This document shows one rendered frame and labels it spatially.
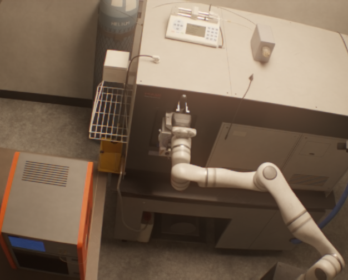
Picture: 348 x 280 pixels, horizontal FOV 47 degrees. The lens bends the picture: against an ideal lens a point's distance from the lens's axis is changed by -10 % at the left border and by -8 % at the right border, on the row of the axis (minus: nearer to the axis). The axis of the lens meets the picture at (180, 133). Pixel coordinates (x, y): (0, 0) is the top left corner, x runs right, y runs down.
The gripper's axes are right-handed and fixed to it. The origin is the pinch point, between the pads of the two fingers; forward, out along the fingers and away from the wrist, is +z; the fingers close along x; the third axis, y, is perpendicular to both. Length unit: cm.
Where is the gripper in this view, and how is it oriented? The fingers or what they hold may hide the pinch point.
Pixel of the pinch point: (182, 101)
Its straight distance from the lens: 176.1
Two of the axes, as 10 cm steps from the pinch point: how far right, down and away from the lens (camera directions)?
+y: -1.8, 6.2, 7.6
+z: 0.1, -7.7, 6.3
